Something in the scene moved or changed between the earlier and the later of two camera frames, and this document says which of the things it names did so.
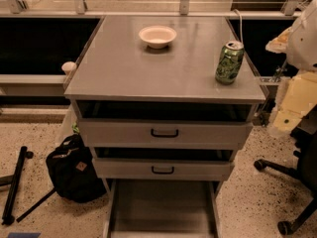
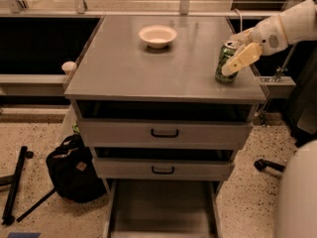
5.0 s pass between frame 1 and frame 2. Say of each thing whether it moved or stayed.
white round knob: stayed
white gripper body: moved
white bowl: stayed
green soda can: stayed
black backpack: stayed
